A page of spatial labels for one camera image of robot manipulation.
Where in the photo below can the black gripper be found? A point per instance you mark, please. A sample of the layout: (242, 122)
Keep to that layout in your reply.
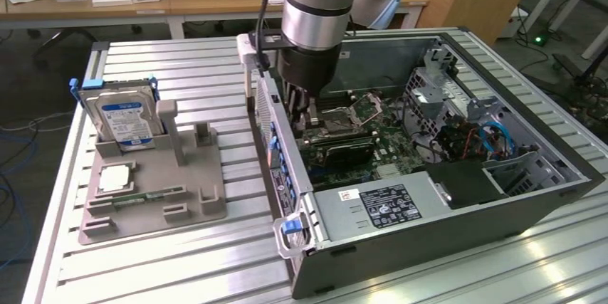
(308, 65)

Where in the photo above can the graphics card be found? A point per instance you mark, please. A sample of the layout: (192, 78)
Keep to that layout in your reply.
(348, 154)

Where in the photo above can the open socket cover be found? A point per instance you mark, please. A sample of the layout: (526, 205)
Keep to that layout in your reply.
(368, 108)

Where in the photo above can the CPU socket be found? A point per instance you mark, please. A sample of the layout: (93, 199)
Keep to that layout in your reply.
(338, 124)

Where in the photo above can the RAM stick with black chips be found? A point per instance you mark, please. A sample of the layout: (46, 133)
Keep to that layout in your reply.
(356, 137)

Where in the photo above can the tall metal disk bay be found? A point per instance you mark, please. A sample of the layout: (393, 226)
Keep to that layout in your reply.
(426, 104)

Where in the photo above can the green motherboard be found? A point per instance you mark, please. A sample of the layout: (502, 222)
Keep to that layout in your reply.
(389, 168)

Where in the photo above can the hard disk with blue caddy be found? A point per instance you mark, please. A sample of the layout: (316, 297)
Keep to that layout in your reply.
(120, 119)

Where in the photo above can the grey power supply unit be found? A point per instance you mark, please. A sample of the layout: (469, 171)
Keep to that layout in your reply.
(341, 218)

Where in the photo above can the blue case release latch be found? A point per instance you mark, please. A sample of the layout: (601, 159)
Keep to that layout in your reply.
(290, 228)

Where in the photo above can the black plastic shroud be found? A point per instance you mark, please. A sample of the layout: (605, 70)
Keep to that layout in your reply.
(465, 183)

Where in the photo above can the power strip with green light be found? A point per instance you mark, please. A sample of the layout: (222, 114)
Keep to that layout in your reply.
(538, 39)

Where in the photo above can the green RAM stick bare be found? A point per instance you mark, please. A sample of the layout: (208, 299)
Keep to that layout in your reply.
(149, 198)

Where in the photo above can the silver CPU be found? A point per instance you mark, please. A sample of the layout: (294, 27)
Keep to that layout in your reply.
(114, 179)

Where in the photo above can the black office chair base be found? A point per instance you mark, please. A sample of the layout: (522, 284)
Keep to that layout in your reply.
(61, 38)

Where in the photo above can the grey parts rack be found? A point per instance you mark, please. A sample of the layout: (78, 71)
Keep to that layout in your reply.
(156, 218)

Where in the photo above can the black stand base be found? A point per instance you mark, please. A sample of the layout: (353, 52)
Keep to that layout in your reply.
(566, 65)

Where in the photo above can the low metal disk bay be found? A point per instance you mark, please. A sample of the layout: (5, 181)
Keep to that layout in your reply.
(522, 176)

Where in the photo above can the open black PC case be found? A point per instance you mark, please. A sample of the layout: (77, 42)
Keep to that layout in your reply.
(426, 247)

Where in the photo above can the wooden desk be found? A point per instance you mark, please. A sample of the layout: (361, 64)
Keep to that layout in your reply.
(46, 12)

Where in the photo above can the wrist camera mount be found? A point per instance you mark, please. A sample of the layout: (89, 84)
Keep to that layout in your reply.
(272, 41)

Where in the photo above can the white desk frame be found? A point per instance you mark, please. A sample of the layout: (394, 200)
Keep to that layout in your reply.
(554, 22)

